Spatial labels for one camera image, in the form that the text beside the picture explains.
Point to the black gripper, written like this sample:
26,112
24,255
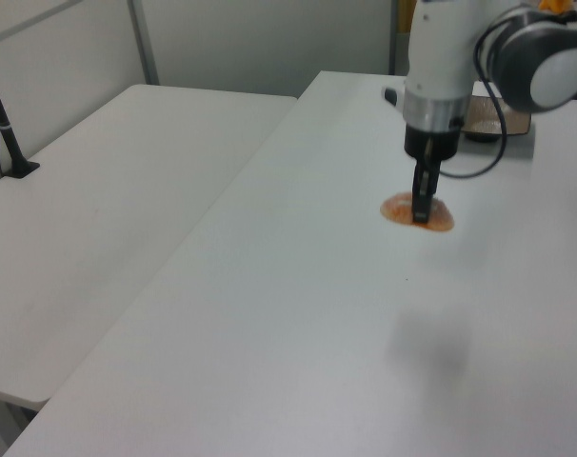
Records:
419,143

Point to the orange translucent object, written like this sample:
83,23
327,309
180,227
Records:
395,212

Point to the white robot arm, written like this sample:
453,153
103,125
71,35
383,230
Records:
436,47

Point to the square brown ceramic plate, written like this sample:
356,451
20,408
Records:
486,112

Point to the black pole stand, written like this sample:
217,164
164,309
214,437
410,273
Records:
5,133

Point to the grey partition post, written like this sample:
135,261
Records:
145,43
393,38

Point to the grey partition rail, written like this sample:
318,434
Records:
26,21

